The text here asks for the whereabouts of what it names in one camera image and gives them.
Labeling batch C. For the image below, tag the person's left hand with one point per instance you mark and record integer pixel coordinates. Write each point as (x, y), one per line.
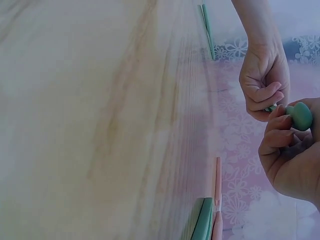
(262, 70)

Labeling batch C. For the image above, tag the person's right hand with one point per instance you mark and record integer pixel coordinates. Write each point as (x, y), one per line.
(295, 165)

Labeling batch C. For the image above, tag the person's right thumb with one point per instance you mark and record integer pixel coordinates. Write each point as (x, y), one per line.
(313, 103)

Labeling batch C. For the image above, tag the person's left fingers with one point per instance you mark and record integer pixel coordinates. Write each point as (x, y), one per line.
(271, 96)

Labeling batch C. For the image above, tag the green white striped stick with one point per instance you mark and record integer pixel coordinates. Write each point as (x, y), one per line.
(270, 108)

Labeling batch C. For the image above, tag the green knob-shaped piece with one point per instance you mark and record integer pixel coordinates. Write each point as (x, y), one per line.
(301, 116)

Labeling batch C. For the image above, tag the person's left forearm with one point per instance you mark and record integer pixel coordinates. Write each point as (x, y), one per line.
(255, 22)

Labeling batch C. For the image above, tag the pink flat stick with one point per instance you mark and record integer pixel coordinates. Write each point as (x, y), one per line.
(218, 185)

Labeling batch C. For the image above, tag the green flat stick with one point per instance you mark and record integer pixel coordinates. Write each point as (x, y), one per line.
(207, 30)

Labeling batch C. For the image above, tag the thick green curved piece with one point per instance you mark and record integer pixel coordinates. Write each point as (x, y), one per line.
(203, 220)

